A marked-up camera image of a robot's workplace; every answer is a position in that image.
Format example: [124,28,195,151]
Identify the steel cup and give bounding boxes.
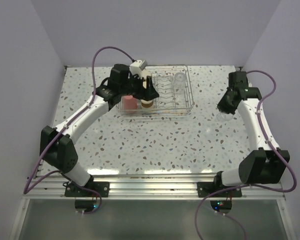
[141,70,152,89]
[140,100,155,110]

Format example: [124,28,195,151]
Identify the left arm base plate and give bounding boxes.
[62,181,110,198]

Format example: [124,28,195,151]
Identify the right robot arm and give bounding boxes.
[212,71,290,197]

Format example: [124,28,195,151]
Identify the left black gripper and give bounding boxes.
[119,72,159,101]

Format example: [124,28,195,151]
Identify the clear glass cup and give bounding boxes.
[172,72,187,93]
[216,111,234,122]

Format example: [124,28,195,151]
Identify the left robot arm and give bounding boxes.
[40,60,160,197]

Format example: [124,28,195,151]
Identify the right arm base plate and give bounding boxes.
[196,181,243,198]

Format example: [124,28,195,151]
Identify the wire dish rack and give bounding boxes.
[116,65,194,118]

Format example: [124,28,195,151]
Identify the red plastic cup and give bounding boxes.
[122,95,138,110]

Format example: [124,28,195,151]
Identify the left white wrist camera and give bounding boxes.
[129,59,148,79]

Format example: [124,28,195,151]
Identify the aluminium front rail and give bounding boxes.
[21,174,287,200]

